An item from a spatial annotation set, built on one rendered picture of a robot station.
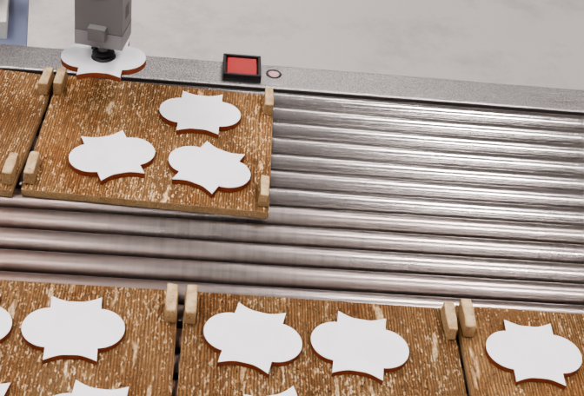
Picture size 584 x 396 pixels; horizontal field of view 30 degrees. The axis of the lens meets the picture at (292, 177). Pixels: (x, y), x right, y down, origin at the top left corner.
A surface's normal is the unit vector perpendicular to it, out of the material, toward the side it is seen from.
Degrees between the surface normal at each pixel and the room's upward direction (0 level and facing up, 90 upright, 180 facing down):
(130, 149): 0
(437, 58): 0
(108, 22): 90
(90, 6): 90
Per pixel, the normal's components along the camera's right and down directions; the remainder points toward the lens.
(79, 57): 0.07, -0.79
